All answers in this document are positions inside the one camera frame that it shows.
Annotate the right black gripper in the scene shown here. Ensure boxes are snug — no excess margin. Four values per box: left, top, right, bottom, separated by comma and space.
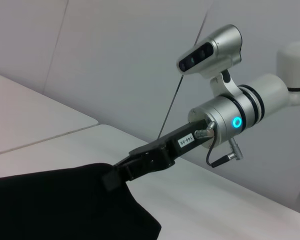
101, 117, 209, 193

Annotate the black t-shirt with white print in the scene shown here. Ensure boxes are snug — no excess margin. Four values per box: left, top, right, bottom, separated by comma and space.
0, 162, 162, 240

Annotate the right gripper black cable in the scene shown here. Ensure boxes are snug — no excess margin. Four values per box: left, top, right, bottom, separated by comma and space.
194, 121, 244, 168

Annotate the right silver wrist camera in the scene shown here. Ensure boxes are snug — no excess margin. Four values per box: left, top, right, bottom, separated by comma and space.
176, 23, 243, 97

